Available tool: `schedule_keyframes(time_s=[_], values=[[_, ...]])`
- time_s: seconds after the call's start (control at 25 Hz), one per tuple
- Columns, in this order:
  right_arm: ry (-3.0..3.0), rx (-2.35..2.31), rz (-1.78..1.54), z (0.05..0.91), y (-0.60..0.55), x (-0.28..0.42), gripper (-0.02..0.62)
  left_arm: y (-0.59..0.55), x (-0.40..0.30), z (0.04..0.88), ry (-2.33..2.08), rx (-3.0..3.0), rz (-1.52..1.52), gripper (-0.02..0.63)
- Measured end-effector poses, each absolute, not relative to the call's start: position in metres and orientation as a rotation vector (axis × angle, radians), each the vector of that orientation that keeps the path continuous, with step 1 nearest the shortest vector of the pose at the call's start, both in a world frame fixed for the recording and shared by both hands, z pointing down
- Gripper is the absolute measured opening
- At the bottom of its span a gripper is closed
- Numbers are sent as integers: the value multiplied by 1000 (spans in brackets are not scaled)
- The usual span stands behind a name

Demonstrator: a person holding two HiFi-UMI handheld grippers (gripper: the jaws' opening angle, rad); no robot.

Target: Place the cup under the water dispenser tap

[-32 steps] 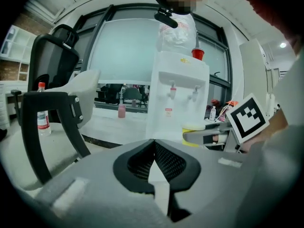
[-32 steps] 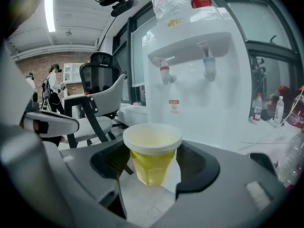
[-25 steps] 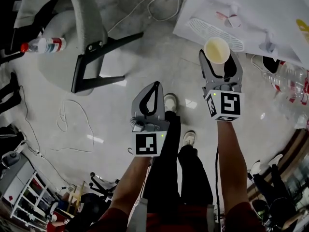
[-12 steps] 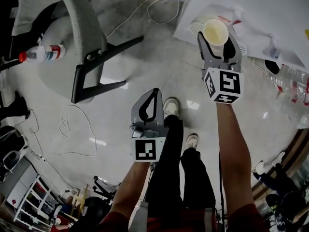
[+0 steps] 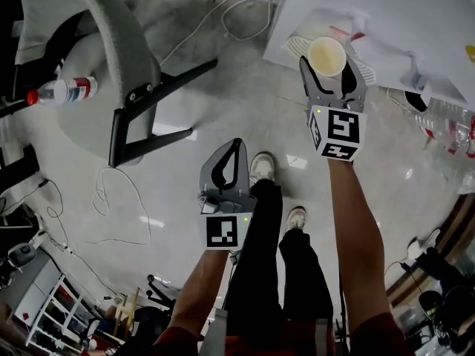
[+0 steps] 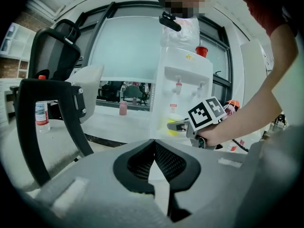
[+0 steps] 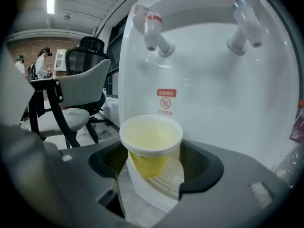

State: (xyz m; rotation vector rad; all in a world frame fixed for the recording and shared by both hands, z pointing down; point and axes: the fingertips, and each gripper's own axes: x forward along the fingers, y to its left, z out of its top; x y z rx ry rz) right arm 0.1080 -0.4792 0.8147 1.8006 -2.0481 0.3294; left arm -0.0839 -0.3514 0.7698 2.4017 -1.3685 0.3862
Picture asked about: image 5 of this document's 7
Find white water dispenser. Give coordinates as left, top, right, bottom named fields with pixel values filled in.
left=262, top=0, right=471, bottom=105

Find person's white right shoe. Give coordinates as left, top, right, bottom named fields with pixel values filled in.
left=286, top=205, right=308, bottom=234

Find white shelf rack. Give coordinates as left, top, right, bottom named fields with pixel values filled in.
left=24, top=272, right=98, bottom=356

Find person's left leg black trousers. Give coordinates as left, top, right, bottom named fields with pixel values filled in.
left=224, top=178, right=284, bottom=324

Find pack of clear plastic bottles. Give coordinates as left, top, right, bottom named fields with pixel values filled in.
left=402, top=96, right=475, bottom=162

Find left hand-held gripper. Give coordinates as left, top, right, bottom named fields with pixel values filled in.
left=196, top=138, right=258, bottom=252

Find person's right forearm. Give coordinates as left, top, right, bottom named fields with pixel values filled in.
left=326, top=156, right=391, bottom=334

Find grey drawer cabinet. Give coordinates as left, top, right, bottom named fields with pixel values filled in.
left=10, top=248, right=65, bottom=328

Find person's right leg black trousers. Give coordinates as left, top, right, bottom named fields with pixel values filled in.
left=278, top=229, right=335, bottom=324

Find pale paper cup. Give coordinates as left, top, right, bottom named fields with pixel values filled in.
left=307, top=36, right=347, bottom=78

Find wooden frame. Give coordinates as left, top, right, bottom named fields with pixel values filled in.
left=113, top=286, right=141, bottom=337

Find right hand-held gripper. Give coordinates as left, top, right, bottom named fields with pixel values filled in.
left=298, top=55, right=369, bottom=162

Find long white cable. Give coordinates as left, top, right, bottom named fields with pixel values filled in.
left=159, top=0, right=276, bottom=67

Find person's white left shoe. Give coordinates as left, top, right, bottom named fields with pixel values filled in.
left=249, top=151, right=277, bottom=187

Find grey chair with black legs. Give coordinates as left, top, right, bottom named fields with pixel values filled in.
left=14, top=0, right=220, bottom=168

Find red-capped plastic water bottle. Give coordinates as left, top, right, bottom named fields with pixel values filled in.
left=26, top=76, right=99, bottom=107

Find person's leg black trousers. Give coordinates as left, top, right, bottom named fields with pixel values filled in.
left=224, top=178, right=284, bottom=324
left=278, top=229, right=335, bottom=324

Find person's white shoe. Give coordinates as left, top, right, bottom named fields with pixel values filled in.
left=249, top=151, right=277, bottom=187
left=286, top=205, right=308, bottom=234

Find thin looped white cable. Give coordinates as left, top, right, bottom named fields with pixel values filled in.
left=85, top=166, right=152, bottom=246

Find person's left forearm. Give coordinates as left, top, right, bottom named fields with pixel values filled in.
left=167, top=248, right=239, bottom=345

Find black office chair base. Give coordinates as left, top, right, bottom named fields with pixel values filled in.
left=145, top=272, right=178, bottom=313

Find thin black cable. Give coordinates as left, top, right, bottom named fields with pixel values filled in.
left=36, top=178, right=112, bottom=300

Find black desk frame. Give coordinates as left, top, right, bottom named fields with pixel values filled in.
left=0, top=143, right=41, bottom=200

